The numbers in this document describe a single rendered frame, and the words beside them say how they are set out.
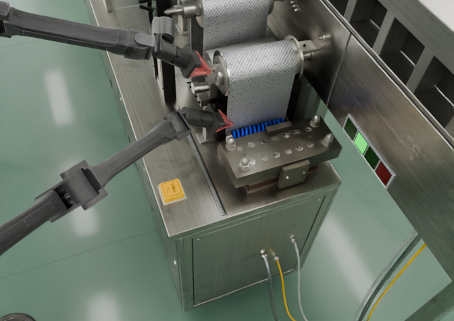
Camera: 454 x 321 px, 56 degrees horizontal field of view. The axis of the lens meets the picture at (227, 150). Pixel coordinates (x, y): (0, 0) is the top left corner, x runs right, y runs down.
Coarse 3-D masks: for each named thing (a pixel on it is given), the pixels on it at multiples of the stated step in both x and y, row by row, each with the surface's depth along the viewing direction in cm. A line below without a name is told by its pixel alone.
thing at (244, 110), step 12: (288, 84) 145; (240, 96) 140; (252, 96) 143; (264, 96) 145; (276, 96) 147; (288, 96) 150; (228, 108) 143; (240, 108) 145; (252, 108) 147; (264, 108) 150; (276, 108) 153; (240, 120) 150; (252, 120) 153; (264, 120) 155
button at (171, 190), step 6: (174, 180) 151; (162, 186) 149; (168, 186) 149; (174, 186) 149; (180, 186) 150; (162, 192) 148; (168, 192) 148; (174, 192) 148; (180, 192) 148; (168, 198) 146; (174, 198) 147; (180, 198) 149
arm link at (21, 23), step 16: (0, 16) 108; (16, 16) 111; (32, 16) 113; (48, 16) 114; (0, 32) 115; (16, 32) 113; (32, 32) 113; (48, 32) 113; (64, 32) 114; (80, 32) 116; (96, 32) 118; (112, 32) 119; (128, 32) 120; (144, 32) 122; (96, 48) 120; (112, 48) 120; (128, 48) 120; (144, 48) 121
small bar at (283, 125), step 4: (276, 124) 153; (280, 124) 153; (284, 124) 153; (288, 124) 153; (268, 128) 152; (272, 128) 152; (276, 128) 152; (280, 128) 152; (284, 128) 153; (288, 128) 154; (268, 132) 151; (272, 132) 152
